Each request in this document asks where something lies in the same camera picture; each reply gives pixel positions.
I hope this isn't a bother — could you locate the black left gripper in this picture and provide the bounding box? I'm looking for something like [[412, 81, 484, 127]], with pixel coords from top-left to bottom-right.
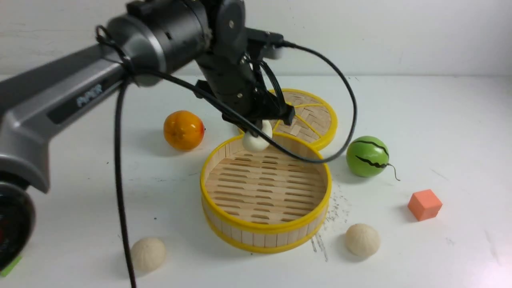
[[196, 28, 296, 138]]

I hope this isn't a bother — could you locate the cream bun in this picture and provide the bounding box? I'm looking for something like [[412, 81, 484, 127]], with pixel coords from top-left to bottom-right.
[[130, 237, 167, 273], [242, 120, 273, 152], [344, 224, 382, 258]]

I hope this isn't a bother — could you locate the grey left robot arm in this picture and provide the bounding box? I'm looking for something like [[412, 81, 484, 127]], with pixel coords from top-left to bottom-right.
[[0, 0, 295, 270]]

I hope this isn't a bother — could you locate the yellow rimmed woven steamer lid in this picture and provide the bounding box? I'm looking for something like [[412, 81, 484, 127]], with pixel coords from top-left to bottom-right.
[[270, 89, 338, 150]]

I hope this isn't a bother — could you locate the yellow rimmed bamboo steamer tray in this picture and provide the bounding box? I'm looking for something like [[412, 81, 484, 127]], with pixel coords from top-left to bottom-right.
[[200, 135, 332, 254]]

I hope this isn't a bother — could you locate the orange toy fruit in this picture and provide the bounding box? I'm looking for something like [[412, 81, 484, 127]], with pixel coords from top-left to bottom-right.
[[163, 110, 206, 151]]

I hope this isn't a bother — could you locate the green toy watermelon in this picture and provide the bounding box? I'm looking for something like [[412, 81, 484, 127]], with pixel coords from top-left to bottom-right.
[[346, 136, 400, 181]]

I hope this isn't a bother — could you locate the orange foam cube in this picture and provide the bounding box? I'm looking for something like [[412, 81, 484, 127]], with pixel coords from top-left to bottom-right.
[[407, 189, 442, 221]]

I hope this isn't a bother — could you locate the green foam cube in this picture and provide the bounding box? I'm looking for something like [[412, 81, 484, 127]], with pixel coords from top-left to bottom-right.
[[0, 255, 22, 278]]

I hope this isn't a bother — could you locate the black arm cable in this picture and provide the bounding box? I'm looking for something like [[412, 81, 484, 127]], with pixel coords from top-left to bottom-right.
[[95, 25, 358, 288]]

